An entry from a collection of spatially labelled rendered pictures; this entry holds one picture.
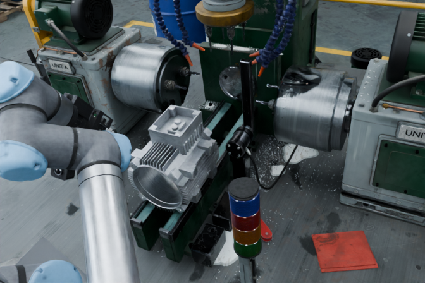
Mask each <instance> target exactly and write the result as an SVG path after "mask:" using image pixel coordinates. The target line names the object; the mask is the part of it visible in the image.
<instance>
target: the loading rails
mask: <svg viewBox="0 0 425 283"><path fill-rule="evenodd" d="M241 126H243V114H242V115H241V116H240V118H239V119H238V121H237V122H236V123H235V125H234V119H233V104H231V103H226V102H225V100H222V101H221V102H220V103H219V105H218V106H217V108H215V110H214V111H213V112H212V114H211V115H210V116H209V117H208V119H207V120H206V121H205V123H204V124H203V128H205V127H208V128H209V129H210V130H211V131H212V134H211V136H210V137H211V138H212V139H214V140H216V142H217V145H218V147H219V149H218V150H219V158H218V161H217V162H216V168H217V173H216V175H215V176H214V178H213V179H211V178H207V180H206V182H205V183H204V184H203V186H202V188H201V189H200V190H201V195H202V196H201V198H200V200H199V201H198V202H197V203H194V202H190V203H189V204H188V207H187V208H186V210H185V211H184V212H182V213H180V212H178V211H177V210H175V212H174V213H173V211H172V212H170V211H169V212H168V210H167V211H165V210H162V209H160V208H157V207H154V204H153V205H151V202H150V201H149V200H145V201H142V202H141V204H140V205H139V206H138V207H137V209H136V210H135V211H134V213H133V214H132V215H131V216H130V218H129V219H130V226H131V228H132V231H133V235H134V237H135V240H136V242H137V246H138V247H141V248H143V249H145V250H147V251H150V249H151V248H152V247H153V245H154V243H155V242H156V241H157V239H158V237H159V236H160V237H161V240H162V243H163V247H164V251H165V253H166V257H167V258H168V259H170V260H173V261H175V262H178V263H179V262H180V260H181V259H182V257H183V256H184V254H185V255H187V256H190V257H192V252H191V247H192V245H193V244H194V241H193V239H194V237H195V236H196V234H197V233H198V231H199V229H200V228H201V226H202V224H203V223H204V221H205V219H206V218H207V216H208V215H209V214H212V212H213V210H214V209H215V207H216V205H217V204H218V202H216V201H217V200H218V198H219V196H220V195H221V193H222V192H223V190H224V188H225V186H226V185H227V184H228V181H229V180H230V179H231V180H234V178H233V165H232V161H230V155H229V154H228V152H227V151H226V148H225V145H226V143H227V142H228V140H229V139H231V138H232V136H233V134H234V132H235V130H236V129H237V128H238V127H241ZM254 128H255V131H254V133H253V136H254V138H253V140H252V142H251V143H250V144H249V145H248V147H251V151H252V152H256V151H257V149H258V148H259V142H258V141H254V139H255V137H256V136H257V134H258V120H257V106H254Z"/></svg>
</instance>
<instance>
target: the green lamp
mask: <svg viewBox="0 0 425 283"><path fill-rule="evenodd" d="M233 242H234V247H235V250H236V252H237V253H238V254H239V255H242V256H245V257H251V256H254V255H256V254H258V252H259V251H260V249H261V237H260V238H259V240H258V241H257V242H256V243H254V244H250V245H244V244H240V243H238V242H237V241H236V240H235V239H234V238H233Z"/></svg>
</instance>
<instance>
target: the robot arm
mask: <svg viewBox="0 0 425 283"><path fill-rule="evenodd" d="M96 112H97V114H95V113H96ZM103 115H104V116H106V117H107V118H108V119H109V120H108V122H107V125H106V124H105V122H106V119H105V118H102V117H103ZM112 122H113V120H112V119H111V118H110V117H109V116H107V115H106V114H105V113H103V112H102V111H101V110H98V109H94V108H93V107H92V106H91V105H89V104H88V103H86V101H84V100H83V99H81V98H80V97H79V96H77V95H71V94H68V93H64V95H62V94H61V93H59V92H58V91H57V90H55V89H54V88H53V87H51V86H50V85H48V84H47V83H46V82H45V81H43V80H41V79H40V78H39V77H38V76H36V75H35V74H34V72H33V71H30V70H28V69H27V68H25V67H23V66H22V65H20V64H18V63H16V62H13V61H6V62H3V63H1V64H0V176H1V177H2V178H4V179H7V180H9V181H18V182H24V181H33V180H36V179H39V178H41V177H42V176H43V175H44V174H45V173H46V169H47V168H51V176H53V177H55V178H58V179H61V180H63V181H66V180H69V179H73V178H74V177H75V170H76V171H77V179H78V189H79V196H80V210H81V217H82V231H83V244H84V252H85V265H86V273H87V283H140V278H139V271H138V266H137V260H136V256H135V248H134V244H133V238H132V230H131V226H130V219H129V214H128V208H127V204H126V196H125V189H124V185H123V178H122V174H121V173H122V172H124V171H125V170H126V169H127V167H128V166H129V163H130V160H131V150H132V147H131V143H130V140H129V139H128V138H127V137H126V136H125V135H122V134H118V133H112V132H110V131H106V128H107V129H109V128H110V126H111V124H112ZM0 283H83V282H82V277H81V275H80V272H79V271H78V270H77V268H76V267H75V266H74V265H72V264H71V263H69V262H66V261H63V260H50V261H48V262H45V263H41V264H31V265H12V266H2V267H0Z"/></svg>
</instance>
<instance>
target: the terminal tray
mask: <svg viewBox="0 0 425 283"><path fill-rule="evenodd" d="M171 107H174V108H171ZM194 112H197V113H196V114H195V113H194ZM153 126H155V128H152V127H153ZM203 129H204V128H203V120H202V112H201V111H198V110H194V109H188V108H185V107H179V106H175V105H170V106H169V107H168V108H167V109H166V110H165V111H164V112H163V114H162V115H161V116H160V117H159V118H158V119H157V120H156V121H155V122H154V123H153V125H152V126H151V127H150V128H149V129H148V130H149V134H150V138H151V141H152V144H154V143H155V142H156V143H157V142H158V143H160V142H161V144H162V143H164V144H165V143H166V144H167V145H168V144H169V145H170V146H173V148H174V147H176V149H177V148H178V149H179V153H180V154H182V155H183V156H184V155H187V152H189V149H190V150H191V146H192V147H193V146H194V144H195V141H198V139H197V138H200V136H202V134H201V131H203ZM178 132H180V134H177V133H178Z"/></svg>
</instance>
